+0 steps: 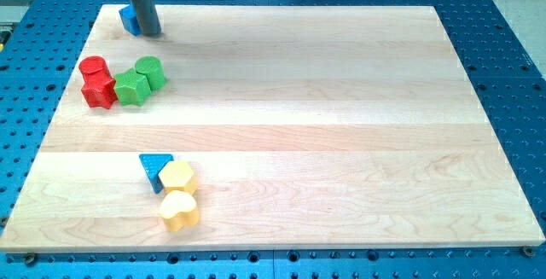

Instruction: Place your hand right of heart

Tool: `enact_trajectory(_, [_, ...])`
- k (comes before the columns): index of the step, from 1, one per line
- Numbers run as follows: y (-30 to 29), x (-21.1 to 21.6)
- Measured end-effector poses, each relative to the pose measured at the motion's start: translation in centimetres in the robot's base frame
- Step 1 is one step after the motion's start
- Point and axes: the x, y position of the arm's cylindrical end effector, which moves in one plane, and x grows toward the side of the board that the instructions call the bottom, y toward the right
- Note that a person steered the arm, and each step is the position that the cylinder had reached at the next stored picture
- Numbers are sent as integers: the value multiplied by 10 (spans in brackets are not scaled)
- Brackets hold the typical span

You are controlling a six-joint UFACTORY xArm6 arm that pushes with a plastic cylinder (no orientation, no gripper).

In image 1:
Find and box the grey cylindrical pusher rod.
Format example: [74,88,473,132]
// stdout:
[131,0,161,38]

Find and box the board clamp screw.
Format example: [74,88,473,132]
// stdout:
[22,253,38,266]
[520,247,535,258]

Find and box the blue triangle block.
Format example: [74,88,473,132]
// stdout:
[139,154,174,194]

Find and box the green cylinder block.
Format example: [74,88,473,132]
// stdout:
[134,55,166,90]

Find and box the red star block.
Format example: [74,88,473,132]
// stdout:
[81,75,118,109]

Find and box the right board clamp screw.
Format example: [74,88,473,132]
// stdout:
[520,247,535,258]

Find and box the red cylinder block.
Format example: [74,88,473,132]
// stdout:
[78,55,112,83]

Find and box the yellow hexagon block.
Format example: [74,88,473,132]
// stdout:
[159,160,198,195]

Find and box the light wooden board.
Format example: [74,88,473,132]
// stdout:
[1,4,544,253]

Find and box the left board clamp screw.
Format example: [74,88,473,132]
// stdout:
[22,253,38,266]

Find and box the blue cube block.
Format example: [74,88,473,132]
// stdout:
[119,4,142,36]

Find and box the green cube block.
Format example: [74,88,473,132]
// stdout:
[113,68,152,107]

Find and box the yellow heart block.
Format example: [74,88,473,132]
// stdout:
[160,190,200,232]

